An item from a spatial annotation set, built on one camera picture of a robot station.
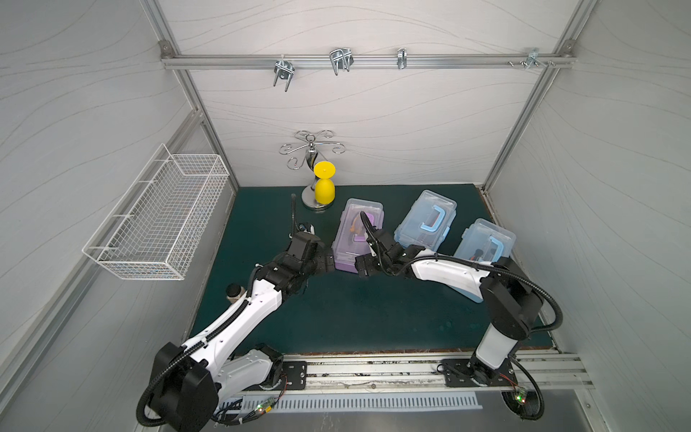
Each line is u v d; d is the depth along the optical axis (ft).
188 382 1.23
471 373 2.16
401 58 2.57
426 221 3.10
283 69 2.60
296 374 2.42
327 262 2.43
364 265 2.63
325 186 3.13
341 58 2.51
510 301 1.52
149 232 2.21
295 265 1.98
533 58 2.51
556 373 2.51
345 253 3.01
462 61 4.88
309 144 3.05
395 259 2.22
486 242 2.96
